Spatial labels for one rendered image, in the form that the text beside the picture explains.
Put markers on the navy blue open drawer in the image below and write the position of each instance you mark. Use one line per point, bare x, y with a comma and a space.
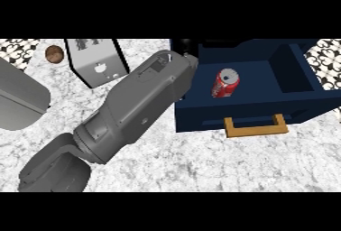
261, 75

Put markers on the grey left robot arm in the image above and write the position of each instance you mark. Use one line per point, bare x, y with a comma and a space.
132, 102

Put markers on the brown round fruit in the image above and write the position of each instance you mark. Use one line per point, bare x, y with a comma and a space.
54, 54

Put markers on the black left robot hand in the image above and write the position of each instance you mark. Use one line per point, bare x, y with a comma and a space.
189, 46

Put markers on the navy blue drawer front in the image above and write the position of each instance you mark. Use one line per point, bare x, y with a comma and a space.
199, 115

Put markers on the silver box with black edge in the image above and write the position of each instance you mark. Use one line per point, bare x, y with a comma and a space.
94, 63

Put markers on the red soda can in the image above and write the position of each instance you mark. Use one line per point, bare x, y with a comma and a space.
224, 84

